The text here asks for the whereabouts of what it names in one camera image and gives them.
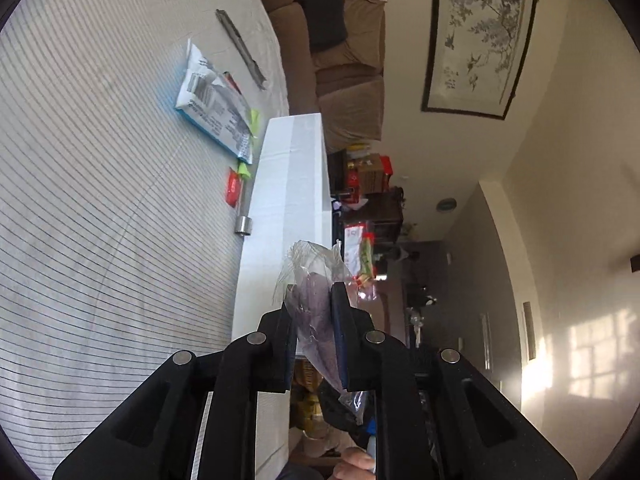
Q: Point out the grey metal file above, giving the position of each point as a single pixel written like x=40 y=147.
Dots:
x=242 y=50

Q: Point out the framed ink painting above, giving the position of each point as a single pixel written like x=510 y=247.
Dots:
x=480 y=35

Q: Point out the dark wooden cabinet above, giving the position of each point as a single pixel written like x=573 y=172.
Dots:
x=380 y=210

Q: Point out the brown cardboard box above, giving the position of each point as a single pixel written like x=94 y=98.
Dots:
x=372 y=175

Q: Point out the yellow bottle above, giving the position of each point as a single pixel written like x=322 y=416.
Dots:
x=357 y=149

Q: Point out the brown sofa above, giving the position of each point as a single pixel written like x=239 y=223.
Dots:
x=290 y=35

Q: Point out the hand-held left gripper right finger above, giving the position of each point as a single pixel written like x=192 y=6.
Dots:
x=341 y=355

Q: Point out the bag of red snack packets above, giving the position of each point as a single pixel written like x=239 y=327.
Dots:
x=356 y=240

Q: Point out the white cardboard box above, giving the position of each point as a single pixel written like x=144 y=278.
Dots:
x=285 y=200

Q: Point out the beige sofa cushion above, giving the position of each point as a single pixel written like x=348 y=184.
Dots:
x=360 y=115
x=365 y=25

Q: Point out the round wall clock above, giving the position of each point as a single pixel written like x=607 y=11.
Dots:
x=446 y=205

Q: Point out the purple sponge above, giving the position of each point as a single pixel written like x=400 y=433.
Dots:
x=312 y=320

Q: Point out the white striped cloth desktop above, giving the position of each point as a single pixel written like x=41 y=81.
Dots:
x=100 y=210

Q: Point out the dark lumbar pillow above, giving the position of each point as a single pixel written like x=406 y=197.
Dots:
x=325 y=15

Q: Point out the person's right hand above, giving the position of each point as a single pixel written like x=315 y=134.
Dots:
x=355 y=465

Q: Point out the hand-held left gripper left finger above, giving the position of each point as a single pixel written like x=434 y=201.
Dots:
x=290 y=365

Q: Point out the blue and white packet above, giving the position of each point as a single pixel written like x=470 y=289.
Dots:
x=210 y=105

